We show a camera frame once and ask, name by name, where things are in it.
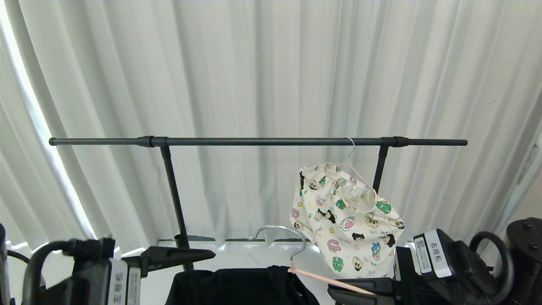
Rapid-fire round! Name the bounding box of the cream printed garment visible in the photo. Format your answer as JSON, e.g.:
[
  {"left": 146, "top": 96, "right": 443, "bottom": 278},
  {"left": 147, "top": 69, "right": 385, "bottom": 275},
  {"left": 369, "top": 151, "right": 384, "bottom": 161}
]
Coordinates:
[{"left": 290, "top": 163, "right": 405, "bottom": 279}]

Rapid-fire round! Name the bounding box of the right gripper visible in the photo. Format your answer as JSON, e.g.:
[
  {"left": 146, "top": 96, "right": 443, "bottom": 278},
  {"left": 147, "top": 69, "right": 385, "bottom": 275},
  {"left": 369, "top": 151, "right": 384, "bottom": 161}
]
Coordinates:
[{"left": 394, "top": 246, "right": 470, "bottom": 305}]

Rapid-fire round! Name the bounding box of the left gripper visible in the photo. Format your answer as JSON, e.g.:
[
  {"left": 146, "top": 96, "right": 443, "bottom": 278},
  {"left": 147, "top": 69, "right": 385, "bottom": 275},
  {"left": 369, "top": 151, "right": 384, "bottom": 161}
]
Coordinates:
[{"left": 47, "top": 256, "right": 149, "bottom": 305}]

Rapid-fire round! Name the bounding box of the pink clothes hanger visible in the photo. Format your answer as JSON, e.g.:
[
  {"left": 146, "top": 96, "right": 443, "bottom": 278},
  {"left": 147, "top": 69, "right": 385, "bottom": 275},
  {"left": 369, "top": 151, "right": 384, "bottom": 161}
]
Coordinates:
[
  {"left": 248, "top": 225, "right": 375, "bottom": 296},
  {"left": 326, "top": 138, "right": 377, "bottom": 208}
]

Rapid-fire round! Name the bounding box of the white curtain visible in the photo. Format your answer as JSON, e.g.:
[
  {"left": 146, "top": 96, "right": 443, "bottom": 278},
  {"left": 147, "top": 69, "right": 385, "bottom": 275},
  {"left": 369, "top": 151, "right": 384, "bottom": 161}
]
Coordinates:
[{"left": 0, "top": 0, "right": 542, "bottom": 250}]

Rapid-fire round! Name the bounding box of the black clothes rack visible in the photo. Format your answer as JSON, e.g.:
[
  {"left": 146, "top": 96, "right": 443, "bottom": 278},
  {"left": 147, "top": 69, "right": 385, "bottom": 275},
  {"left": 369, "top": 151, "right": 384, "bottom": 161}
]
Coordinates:
[{"left": 49, "top": 136, "right": 468, "bottom": 272}]

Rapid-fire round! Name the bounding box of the black garment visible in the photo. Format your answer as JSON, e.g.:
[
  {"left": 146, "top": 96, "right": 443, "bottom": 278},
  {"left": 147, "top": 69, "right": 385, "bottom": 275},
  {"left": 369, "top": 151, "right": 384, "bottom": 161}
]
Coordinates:
[{"left": 165, "top": 266, "right": 320, "bottom": 305}]

